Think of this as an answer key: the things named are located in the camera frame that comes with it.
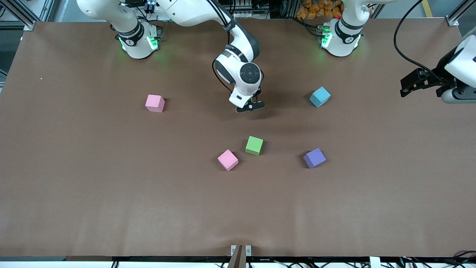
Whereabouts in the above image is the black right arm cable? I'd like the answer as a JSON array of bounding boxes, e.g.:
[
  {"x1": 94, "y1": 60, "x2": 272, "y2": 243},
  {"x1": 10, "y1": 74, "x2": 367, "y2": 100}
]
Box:
[{"x1": 206, "y1": 0, "x2": 238, "y2": 93}]

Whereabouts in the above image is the black cable bundle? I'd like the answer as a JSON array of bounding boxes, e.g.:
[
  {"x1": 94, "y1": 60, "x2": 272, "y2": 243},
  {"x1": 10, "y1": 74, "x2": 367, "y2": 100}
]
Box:
[{"x1": 400, "y1": 250, "x2": 476, "y2": 268}]

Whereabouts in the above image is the aluminium frame corner post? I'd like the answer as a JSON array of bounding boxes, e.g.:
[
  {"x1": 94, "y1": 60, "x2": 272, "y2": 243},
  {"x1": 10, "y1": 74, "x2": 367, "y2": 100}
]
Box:
[
  {"x1": 446, "y1": 0, "x2": 476, "y2": 26},
  {"x1": 0, "y1": 0, "x2": 38, "y2": 31}
]

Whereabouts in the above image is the blue foam block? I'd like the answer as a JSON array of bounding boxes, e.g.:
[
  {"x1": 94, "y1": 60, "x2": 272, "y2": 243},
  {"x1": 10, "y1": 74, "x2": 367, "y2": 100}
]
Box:
[{"x1": 309, "y1": 86, "x2": 331, "y2": 108}]

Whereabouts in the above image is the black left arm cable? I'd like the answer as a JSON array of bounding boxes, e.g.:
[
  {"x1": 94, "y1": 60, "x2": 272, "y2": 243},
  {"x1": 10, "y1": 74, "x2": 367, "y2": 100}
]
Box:
[{"x1": 393, "y1": 0, "x2": 435, "y2": 75}]

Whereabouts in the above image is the pink foam block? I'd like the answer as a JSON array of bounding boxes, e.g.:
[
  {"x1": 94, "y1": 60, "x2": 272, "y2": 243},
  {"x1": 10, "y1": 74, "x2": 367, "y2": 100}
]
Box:
[
  {"x1": 145, "y1": 94, "x2": 165, "y2": 113},
  {"x1": 218, "y1": 149, "x2": 239, "y2": 172}
]

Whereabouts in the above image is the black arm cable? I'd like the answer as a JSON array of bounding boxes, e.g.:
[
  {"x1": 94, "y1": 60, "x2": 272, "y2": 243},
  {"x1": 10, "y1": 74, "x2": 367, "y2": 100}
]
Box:
[
  {"x1": 393, "y1": 0, "x2": 435, "y2": 75},
  {"x1": 206, "y1": 0, "x2": 238, "y2": 93}
]

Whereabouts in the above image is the bag of orange fruit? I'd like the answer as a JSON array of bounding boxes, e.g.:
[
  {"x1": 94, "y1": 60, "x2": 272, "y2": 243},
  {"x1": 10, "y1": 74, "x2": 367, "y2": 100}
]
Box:
[{"x1": 296, "y1": 0, "x2": 344, "y2": 20}]

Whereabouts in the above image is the white terminal strip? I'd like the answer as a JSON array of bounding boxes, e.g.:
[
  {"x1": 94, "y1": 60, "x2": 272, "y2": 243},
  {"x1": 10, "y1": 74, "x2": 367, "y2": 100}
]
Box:
[{"x1": 229, "y1": 0, "x2": 269, "y2": 19}]

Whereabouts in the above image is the purple foam block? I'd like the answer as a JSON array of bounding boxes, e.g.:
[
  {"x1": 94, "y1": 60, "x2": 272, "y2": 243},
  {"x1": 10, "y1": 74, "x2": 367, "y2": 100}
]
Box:
[{"x1": 303, "y1": 148, "x2": 327, "y2": 169}]

